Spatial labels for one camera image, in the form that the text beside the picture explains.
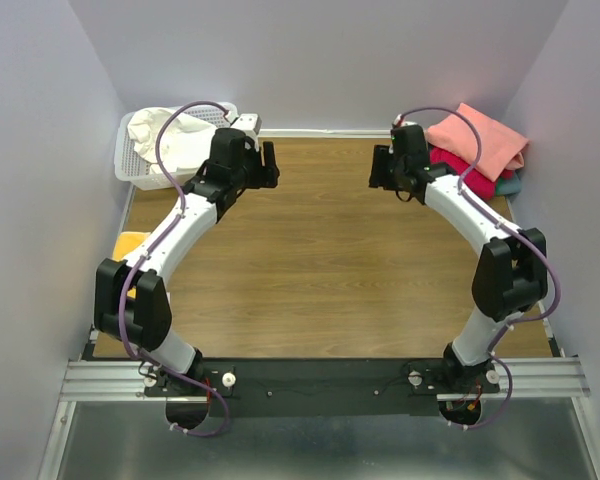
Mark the white plastic basket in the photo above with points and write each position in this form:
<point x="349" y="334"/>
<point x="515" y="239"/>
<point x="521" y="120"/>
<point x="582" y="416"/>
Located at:
<point x="132" y="168"/>

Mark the white cloth in basket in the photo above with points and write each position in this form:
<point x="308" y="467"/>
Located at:
<point x="185" y="144"/>

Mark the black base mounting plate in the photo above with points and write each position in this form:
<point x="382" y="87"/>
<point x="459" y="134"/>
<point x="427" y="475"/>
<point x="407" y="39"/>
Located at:
<point x="301" y="387"/>

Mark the pink t shirt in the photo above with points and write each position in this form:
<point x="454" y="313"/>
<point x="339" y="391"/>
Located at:
<point x="501" y="147"/>

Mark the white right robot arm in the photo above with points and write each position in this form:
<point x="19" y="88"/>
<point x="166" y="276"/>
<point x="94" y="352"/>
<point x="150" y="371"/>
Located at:
<point x="511" y="276"/>

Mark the folded blue t shirt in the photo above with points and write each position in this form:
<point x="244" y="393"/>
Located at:
<point x="508" y="183"/>

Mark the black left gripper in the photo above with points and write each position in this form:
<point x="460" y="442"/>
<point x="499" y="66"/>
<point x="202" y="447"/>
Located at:
<point x="267" y="176"/>

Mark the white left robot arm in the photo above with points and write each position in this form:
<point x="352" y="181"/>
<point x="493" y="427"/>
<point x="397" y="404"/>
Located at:
<point x="131" y="301"/>

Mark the aluminium frame rail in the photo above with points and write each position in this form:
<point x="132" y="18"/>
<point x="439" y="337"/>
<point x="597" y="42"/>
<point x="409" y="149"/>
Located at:
<point x="120" y="381"/>

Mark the folded yellow towel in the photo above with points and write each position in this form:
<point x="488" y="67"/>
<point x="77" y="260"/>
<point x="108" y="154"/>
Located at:
<point x="126" y="242"/>

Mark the folded red t shirt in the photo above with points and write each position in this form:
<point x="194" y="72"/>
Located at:
<point x="475" y="181"/>

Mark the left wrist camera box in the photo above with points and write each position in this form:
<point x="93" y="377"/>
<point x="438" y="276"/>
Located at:
<point x="250" y="124"/>

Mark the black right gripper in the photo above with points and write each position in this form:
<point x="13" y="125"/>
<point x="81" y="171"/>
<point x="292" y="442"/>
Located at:
<point x="381" y="157"/>

